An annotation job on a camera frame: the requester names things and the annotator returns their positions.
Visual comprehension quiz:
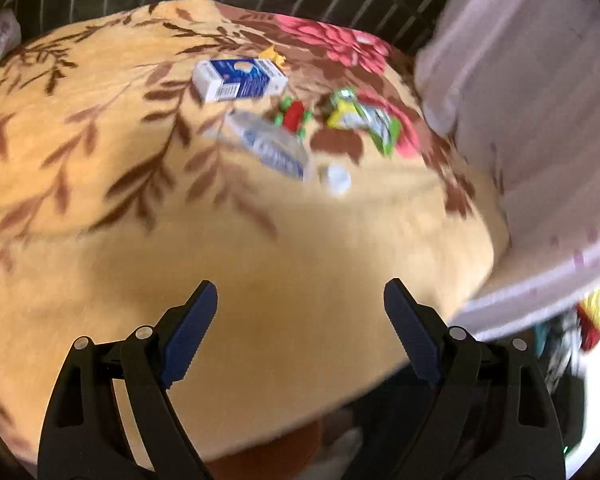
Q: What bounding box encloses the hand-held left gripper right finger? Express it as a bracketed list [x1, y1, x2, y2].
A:
[383, 277, 567, 480]

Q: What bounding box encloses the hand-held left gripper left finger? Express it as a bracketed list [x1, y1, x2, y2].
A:
[37, 280, 218, 480]

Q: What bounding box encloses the dark bin with wrappers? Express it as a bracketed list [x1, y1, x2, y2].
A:
[530, 285, 600, 461]

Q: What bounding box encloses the yellow floral plush blanket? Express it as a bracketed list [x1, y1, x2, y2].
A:
[0, 0, 511, 471]

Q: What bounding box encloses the white floral bed sheet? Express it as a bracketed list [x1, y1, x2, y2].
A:
[455, 195, 600, 342]

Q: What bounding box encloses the white bottle cap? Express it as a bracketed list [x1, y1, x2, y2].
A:
[320, 162, 352, 197]

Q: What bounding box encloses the crushed clear plastic bottle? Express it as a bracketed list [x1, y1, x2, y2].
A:
[202, 109, 317, 182]

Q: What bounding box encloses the green and yellow snack wrapper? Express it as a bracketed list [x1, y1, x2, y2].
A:
[326, 87, 403, 157]

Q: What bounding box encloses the red and green toy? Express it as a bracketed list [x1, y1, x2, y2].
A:
[274, 96, 315, 136]

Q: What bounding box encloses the blue and white box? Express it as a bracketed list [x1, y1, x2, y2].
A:
[192, 57, 288, 104]

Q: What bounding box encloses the folded pink floral quilt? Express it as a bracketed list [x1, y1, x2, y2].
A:
[0, 7, 23, 76]

